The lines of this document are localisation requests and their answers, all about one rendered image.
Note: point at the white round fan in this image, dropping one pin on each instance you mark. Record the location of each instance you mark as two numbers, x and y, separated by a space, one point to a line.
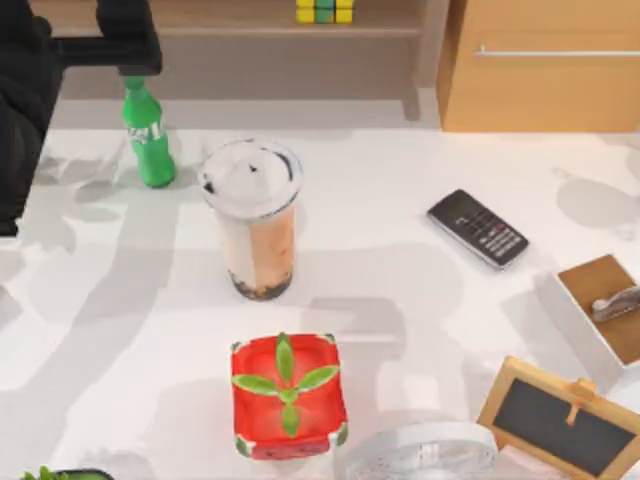
425 450

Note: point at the red square plant pot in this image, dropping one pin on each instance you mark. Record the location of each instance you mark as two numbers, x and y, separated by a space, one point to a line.
260 415

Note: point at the green bottle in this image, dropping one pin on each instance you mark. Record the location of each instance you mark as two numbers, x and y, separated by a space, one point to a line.
147 140

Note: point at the colourful puzzle cube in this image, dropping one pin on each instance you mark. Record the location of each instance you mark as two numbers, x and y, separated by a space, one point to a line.
325 10

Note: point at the green plant in black pot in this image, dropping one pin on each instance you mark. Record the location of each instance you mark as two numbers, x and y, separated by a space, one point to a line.
42 474

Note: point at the black phone with keypad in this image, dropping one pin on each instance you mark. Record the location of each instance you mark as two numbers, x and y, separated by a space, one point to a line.
477 228

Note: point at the wooden framed blackboard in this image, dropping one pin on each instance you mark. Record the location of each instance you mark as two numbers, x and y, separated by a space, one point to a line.
550 425

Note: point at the milk tea cup with lid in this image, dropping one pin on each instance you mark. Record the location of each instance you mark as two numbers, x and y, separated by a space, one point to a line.
255 210

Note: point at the wooden open shelf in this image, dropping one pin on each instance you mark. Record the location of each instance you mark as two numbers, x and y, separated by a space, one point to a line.
280 50

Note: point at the wooden cupboard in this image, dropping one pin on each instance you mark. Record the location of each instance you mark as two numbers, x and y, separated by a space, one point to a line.
540 90

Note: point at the white box with wooden inside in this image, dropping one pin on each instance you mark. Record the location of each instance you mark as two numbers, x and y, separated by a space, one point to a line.
595 285

